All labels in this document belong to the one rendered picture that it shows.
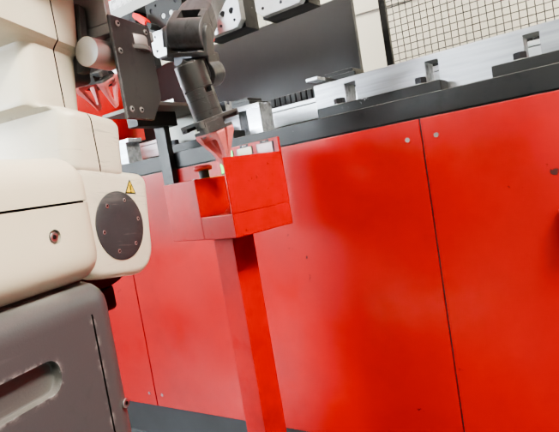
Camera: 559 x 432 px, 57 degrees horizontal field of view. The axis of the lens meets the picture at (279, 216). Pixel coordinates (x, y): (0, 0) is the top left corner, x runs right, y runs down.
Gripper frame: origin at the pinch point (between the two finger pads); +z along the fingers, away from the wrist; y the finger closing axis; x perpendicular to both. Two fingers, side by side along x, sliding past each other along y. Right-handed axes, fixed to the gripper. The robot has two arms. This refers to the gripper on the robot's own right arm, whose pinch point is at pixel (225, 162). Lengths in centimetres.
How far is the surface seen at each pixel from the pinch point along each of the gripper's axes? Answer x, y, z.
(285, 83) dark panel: 52, 90, -10
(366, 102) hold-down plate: -11.8, 36.0, -0.2
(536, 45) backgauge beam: -39, 73, 2
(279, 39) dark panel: 51, 94, -26
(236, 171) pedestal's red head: -4.6, -2.5, 1.7
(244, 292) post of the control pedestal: 2.8, -5.2, 25.8
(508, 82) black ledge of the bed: -43, 33, 3
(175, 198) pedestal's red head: 12.0, -5.7, 3.8
